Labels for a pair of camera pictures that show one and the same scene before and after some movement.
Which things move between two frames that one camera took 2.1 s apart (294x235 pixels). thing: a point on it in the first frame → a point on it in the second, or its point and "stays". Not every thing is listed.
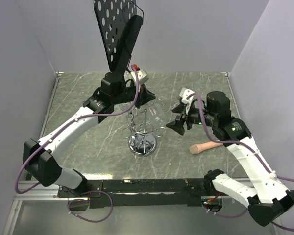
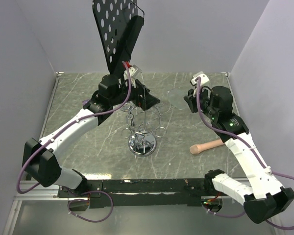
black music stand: x=119 y=22 stays
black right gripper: x=177 y=125 → x=191 y=98
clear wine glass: x=157 y=114 → x=176 y=98
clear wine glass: x=124 y=106 stays
